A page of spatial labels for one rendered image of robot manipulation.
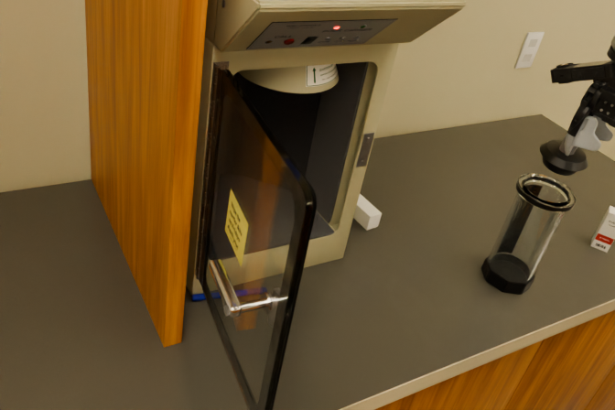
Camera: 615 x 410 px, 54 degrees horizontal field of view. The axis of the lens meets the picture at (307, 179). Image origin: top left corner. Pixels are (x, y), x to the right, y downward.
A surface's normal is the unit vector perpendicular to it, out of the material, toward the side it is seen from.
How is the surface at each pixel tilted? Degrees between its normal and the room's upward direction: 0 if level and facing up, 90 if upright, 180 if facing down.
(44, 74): 90
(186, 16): 90
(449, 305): 0
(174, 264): 90
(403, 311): 0
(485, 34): 90
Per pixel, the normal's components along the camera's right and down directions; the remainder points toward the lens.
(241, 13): -0.86, 0.15
